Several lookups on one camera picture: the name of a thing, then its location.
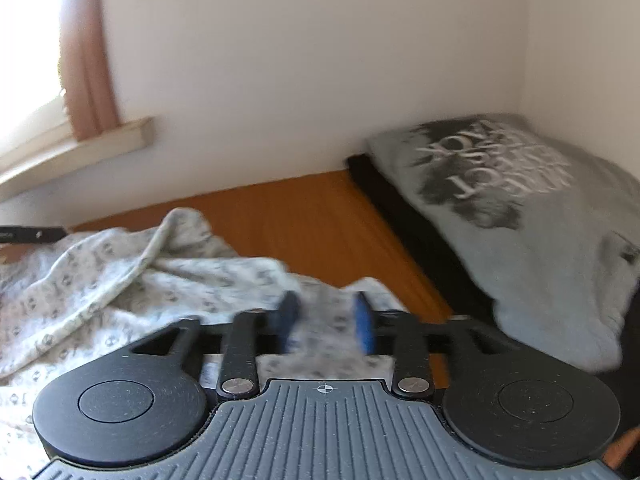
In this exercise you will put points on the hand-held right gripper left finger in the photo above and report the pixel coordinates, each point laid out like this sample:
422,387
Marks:
289,320

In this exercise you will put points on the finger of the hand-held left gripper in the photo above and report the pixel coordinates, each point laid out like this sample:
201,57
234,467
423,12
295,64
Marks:
30,235

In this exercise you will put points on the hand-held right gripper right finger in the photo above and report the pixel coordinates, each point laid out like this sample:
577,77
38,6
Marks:
364,325

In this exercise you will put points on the white checker-print pajama garment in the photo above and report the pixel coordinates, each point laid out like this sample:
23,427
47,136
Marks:
100,285

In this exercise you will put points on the beige stone window sill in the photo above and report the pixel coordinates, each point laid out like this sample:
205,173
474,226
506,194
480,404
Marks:
75,152

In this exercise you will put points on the black folded garment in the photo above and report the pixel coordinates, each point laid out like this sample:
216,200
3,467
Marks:
400,205

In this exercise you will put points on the white window sash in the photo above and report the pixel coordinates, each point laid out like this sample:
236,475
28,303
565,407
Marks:
30,60

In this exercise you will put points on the grey printed folded t-shirt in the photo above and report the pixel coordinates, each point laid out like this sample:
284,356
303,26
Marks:
540,240

